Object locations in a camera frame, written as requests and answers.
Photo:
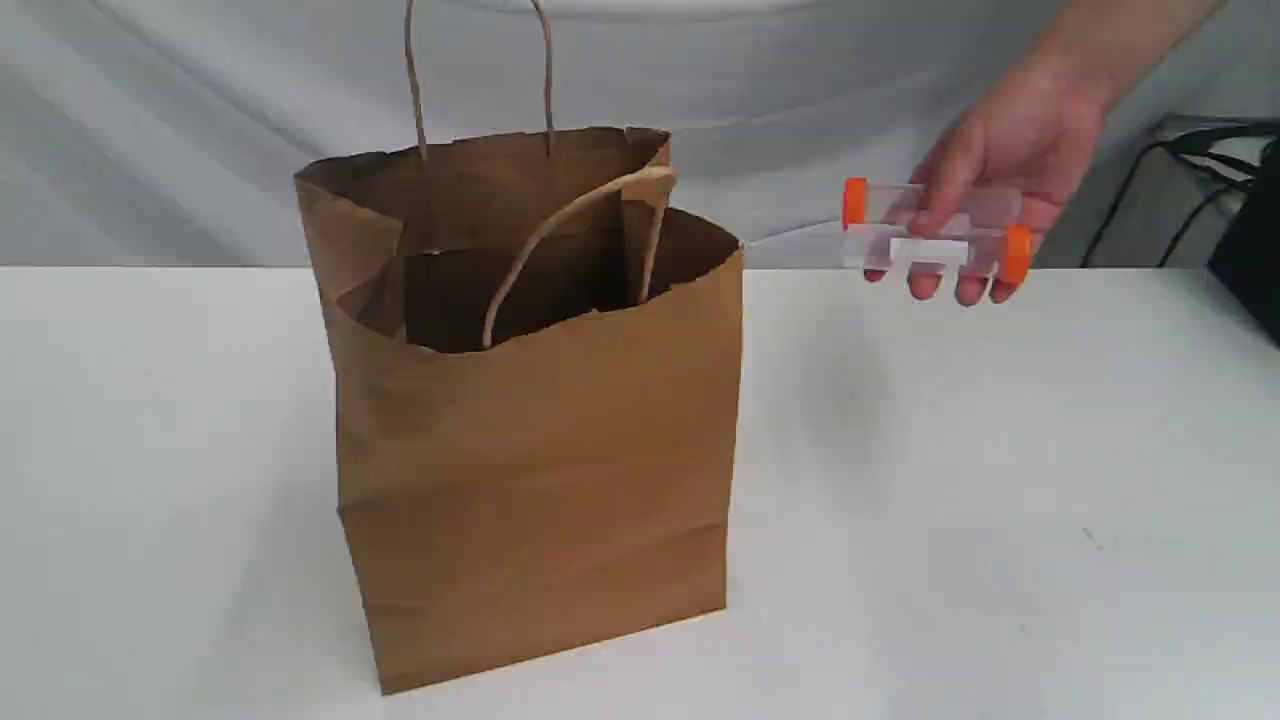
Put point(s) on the person's bare forearm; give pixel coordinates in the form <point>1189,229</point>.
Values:
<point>1096,52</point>

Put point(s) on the white draped backdrop cloth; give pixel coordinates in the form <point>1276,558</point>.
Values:
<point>168,132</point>

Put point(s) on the black box at right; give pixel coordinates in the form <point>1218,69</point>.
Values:
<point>1246,260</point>

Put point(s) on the brown paper bag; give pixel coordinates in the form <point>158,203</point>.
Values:
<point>537,365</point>

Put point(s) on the person's bare hand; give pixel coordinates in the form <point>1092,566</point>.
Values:
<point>1020,135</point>

